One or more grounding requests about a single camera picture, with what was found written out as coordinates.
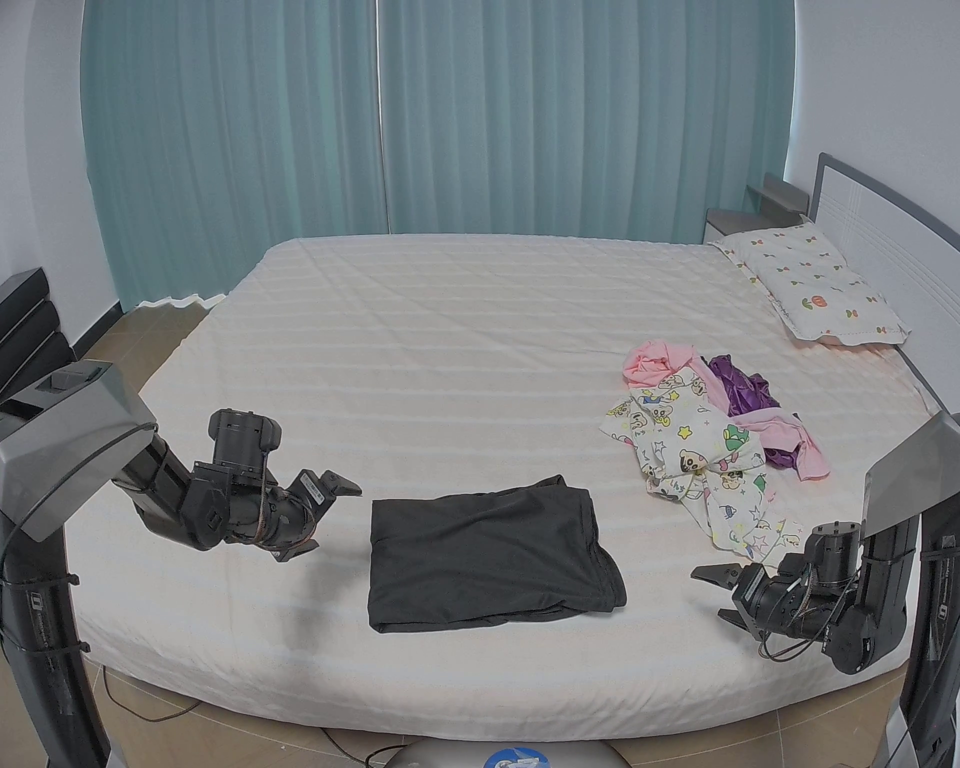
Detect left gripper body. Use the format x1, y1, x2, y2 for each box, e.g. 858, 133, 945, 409
251, 469, 333, 555

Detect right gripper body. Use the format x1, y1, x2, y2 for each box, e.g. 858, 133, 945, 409
732, 563, 812, 639

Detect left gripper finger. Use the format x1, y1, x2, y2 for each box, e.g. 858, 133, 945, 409
319, 470, 364, 503
271, 535, 323, 564

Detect black shorts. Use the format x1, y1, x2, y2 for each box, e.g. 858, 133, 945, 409
367, 474, 628, 636

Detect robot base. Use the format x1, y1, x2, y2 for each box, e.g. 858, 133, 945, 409
381, 738, 630, 768

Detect bed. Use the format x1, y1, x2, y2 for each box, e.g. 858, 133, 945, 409
63, 153, 960, 744

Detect white printed pyjama top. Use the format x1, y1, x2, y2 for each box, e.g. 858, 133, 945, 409
598, 366, 811, 567

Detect purple garment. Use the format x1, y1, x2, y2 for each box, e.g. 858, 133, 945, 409
705, 354, 805, 472

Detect pink garment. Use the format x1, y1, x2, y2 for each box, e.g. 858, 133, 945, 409
622, 337, 832, 483

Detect white printed pillow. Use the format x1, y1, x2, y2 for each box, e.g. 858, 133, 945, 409
708, 217, 913, 351

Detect grey bedside table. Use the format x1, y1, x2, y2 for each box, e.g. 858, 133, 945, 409
705, 172, 811, 246

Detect blue-green curtain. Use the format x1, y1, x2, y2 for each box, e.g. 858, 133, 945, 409
378, 0, 796, 246
78, 0, 387, 312

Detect black cable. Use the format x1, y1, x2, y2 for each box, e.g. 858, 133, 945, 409
322, 723, 406, 768
97, 666, 202, 726

